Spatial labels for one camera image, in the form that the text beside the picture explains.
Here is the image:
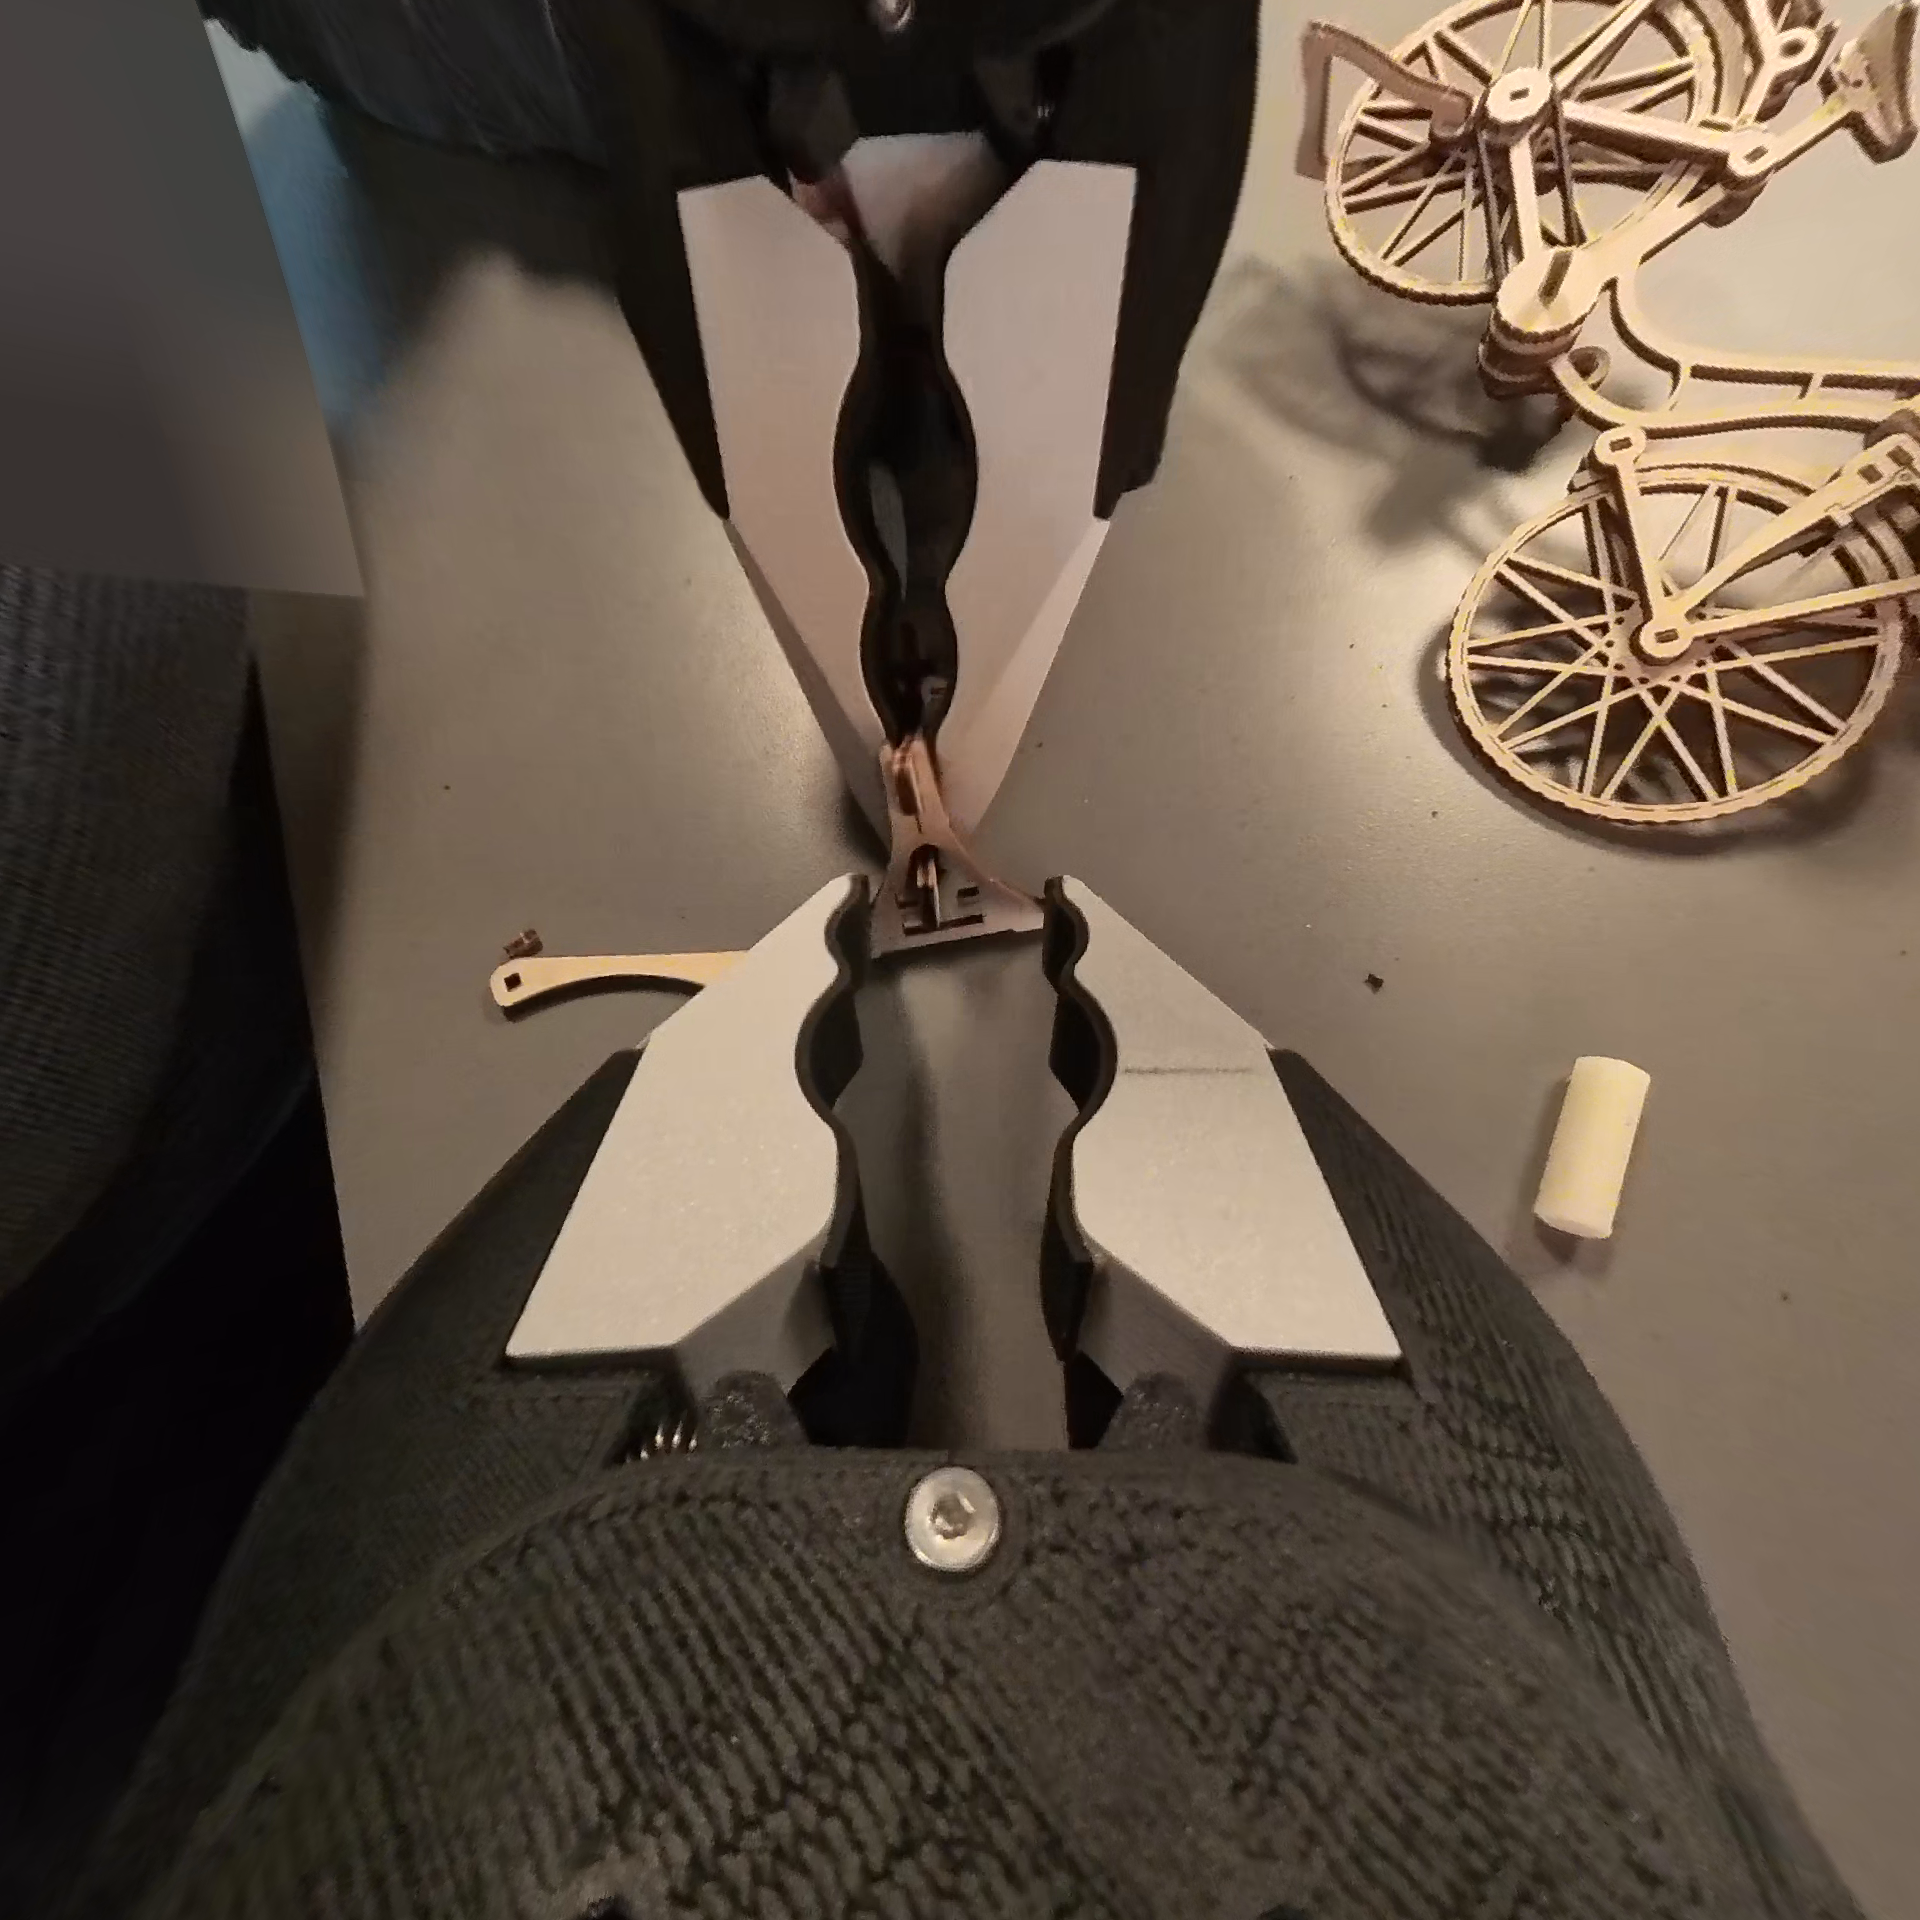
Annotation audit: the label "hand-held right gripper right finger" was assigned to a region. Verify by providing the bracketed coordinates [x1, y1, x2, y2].
[1043, 874, 1408, 1379]

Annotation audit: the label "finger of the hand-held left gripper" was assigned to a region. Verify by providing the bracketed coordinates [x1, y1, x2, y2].
[675, 174, 915, 859]
[928, 153, 1143, 847]

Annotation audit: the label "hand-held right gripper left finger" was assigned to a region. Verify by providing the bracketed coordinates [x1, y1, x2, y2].
[503, 874, 875, 1370]

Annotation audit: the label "wooden model stand assembly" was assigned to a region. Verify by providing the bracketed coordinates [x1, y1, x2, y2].
[867, 733, 1049, 962]

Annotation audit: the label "person's left forearm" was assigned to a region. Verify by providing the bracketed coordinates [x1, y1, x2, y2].
[195, 0, 617, 160]

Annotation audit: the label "wooden bicycle model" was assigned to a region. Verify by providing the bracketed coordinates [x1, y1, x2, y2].
[1296, 0, 1920, 825]

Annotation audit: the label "curved wooden strip part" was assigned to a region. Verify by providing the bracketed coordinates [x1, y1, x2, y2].
[486, 950, 752, 1018]

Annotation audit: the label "pale wax cylinder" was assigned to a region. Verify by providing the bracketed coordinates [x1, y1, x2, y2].
[1529, 1054, 1653, 1241]

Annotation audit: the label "person's dark trousers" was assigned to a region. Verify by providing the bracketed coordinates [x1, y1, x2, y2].
[0, 1050, 361, 1920]

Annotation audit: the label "person's torso in knit sweater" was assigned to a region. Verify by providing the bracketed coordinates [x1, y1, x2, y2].
[0, 563, 324, 1354]

